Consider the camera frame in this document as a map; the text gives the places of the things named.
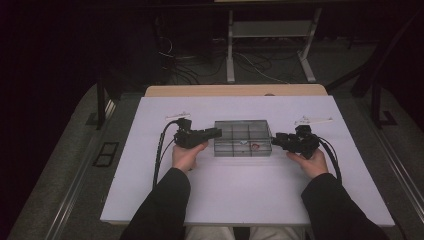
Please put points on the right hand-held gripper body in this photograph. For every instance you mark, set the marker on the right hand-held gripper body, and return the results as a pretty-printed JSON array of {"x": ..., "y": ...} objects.
[{"x": 303, "y": 143}]

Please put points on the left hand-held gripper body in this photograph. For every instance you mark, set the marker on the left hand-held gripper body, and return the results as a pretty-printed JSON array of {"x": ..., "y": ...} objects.
[{"x": 188, "y": 137}]

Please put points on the smoky transparent plastic compartment box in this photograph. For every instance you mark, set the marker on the smoky transparent plastic compartment box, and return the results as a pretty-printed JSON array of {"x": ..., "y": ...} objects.
[{"x": 241, "y": 133}]

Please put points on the person's left hand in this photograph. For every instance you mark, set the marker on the person's left hand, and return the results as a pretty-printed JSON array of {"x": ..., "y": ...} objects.
[{"x": 185, "y": 156}]

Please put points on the person's right hand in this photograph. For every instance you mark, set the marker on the person's right hand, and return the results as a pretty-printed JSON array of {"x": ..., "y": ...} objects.
[{"x": 310, "y": 165}]

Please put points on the white tape strip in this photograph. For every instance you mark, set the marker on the white tape strip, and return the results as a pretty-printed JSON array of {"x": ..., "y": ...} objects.
[
  {"x": 315, "y": 120},
  {"x": 178, "y": 116}
]

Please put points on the light wooden table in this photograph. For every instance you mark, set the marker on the light wooden table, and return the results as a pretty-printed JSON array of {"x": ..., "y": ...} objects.
[{"x": 233, "y": 90}]

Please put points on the black metal stand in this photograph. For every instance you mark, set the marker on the black metal stand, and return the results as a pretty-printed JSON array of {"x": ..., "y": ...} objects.
[
  {"x": 101, "y": 103},
  {"x": 376, "y": 73}
]

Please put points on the black rectangular floor frame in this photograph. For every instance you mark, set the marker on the black rectangular floor frame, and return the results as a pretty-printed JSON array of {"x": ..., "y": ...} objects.
[{"x": 106, "y": 154}]

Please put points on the metal floor rail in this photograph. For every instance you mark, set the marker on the metal floor rail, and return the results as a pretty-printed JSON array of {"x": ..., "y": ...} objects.
[
  {"x": 73, "y": 196},
  {"x": 400, "y": 173}
]

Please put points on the white metal desk frame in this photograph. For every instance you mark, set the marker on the white metal desk frame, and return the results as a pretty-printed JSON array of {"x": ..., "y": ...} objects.
[{"x": 270, "y": 28}]

